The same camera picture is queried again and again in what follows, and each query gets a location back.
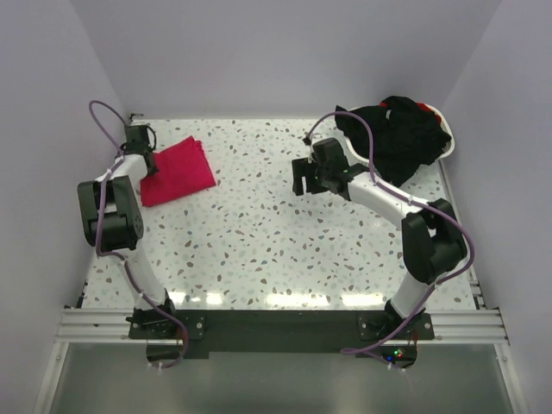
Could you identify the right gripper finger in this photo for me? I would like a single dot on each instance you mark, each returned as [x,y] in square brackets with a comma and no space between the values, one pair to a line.
[306,185]
[304,167]

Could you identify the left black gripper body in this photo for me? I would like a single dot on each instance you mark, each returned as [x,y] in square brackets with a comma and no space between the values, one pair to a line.
[153,170]

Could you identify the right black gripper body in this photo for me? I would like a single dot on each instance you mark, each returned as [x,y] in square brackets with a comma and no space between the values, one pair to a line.
[323,173]

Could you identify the pink t shirt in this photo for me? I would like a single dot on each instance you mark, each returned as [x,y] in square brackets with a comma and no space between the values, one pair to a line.
[183,169]

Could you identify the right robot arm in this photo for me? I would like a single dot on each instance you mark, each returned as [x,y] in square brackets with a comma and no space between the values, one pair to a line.
[433,244]

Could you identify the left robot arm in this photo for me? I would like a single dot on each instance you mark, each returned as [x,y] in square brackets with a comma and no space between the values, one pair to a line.
[113,225]

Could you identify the white laundry basket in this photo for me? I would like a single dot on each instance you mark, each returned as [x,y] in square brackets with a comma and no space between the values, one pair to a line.
[353,157]

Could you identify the black t shirt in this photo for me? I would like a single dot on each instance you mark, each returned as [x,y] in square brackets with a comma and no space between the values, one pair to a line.
[401,144]

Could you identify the red garment in basket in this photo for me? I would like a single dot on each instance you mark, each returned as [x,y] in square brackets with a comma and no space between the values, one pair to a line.
[422,106]

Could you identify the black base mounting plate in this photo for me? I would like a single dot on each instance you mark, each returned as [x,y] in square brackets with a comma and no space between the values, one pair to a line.
[196,334]

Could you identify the aluminium frame rail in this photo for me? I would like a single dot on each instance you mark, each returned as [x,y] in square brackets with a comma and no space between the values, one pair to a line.
[450,327]

